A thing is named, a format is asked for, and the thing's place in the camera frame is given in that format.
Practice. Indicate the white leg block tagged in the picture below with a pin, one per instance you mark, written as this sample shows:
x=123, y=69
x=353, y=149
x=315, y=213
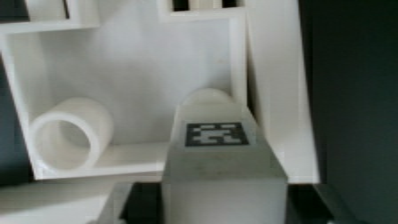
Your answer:
x=225, y=183

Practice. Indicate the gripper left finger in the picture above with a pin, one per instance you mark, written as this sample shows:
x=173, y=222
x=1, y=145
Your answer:
x=132, y=205

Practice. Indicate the white chair seat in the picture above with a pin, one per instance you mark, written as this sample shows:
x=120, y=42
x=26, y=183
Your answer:
x=107, y=59

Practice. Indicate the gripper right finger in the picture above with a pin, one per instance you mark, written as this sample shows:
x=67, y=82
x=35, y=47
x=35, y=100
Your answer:
x=315, y=206

